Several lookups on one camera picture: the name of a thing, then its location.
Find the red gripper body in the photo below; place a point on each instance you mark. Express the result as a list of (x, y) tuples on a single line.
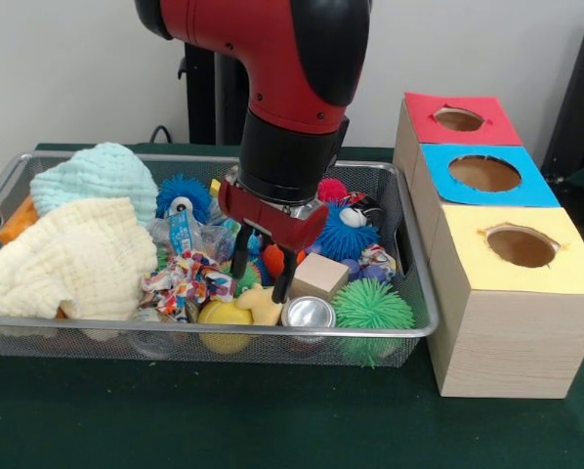
[(272, 225)]

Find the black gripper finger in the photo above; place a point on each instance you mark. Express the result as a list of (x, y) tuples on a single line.
[(284, 276), (241, 252)]

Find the yellow plush duck toy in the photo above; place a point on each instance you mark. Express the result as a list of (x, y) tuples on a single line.
[(261, 308)]

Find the mint green cloth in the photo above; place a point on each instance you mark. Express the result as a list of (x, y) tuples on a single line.
[(97, 181)]

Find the pale yellow cloth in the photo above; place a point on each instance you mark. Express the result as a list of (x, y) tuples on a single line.
[(72, 264)]

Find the wooden box three holes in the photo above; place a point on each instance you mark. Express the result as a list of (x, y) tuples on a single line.
[(512, 322)]

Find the pale wooden cube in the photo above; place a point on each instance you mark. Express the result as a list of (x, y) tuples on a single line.
[(319, 276)]

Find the small silver can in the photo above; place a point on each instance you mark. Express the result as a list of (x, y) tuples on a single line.
[(309, 313)]

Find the colourful patterned cloth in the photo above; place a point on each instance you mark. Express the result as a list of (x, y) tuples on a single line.
[(189, 283)]

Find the yellow ball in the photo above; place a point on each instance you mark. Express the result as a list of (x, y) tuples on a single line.
[(222, 315)]

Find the dark blue spiky ball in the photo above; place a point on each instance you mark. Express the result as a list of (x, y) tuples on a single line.
[(351, 239)]

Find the blue spiky ball with eyes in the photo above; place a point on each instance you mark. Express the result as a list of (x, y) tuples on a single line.
[(182, 195)]

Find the plain green spiky ball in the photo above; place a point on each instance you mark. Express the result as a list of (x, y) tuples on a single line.
[(372, 308)]

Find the orange plastic block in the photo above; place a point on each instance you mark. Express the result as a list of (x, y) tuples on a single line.
[(17, 223)]

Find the black chair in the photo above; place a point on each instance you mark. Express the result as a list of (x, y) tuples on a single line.
[(580, 107)]

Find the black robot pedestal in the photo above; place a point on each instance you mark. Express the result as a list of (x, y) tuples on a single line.
[(214, 98)]

